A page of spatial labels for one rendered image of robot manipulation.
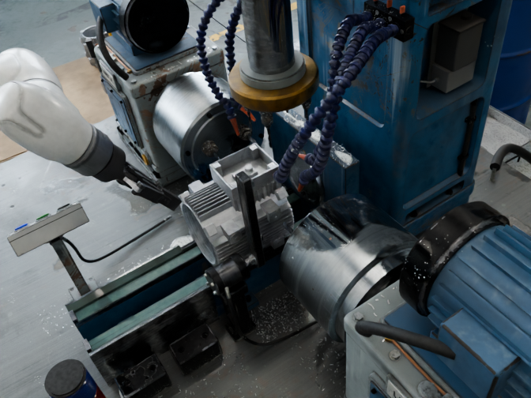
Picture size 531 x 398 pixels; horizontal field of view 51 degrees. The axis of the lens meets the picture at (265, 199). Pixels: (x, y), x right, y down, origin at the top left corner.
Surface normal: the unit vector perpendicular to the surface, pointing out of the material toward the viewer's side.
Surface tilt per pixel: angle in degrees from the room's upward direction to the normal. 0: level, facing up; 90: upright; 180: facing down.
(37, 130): 84
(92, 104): 0
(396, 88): 90
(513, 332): 50
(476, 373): 90
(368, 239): 2
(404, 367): 0
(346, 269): 32
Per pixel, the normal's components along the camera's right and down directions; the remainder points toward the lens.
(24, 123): 0.34, 0.52
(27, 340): -0.11, -0.70
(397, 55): -0.83, 0.45
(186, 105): -0.44, -0.45
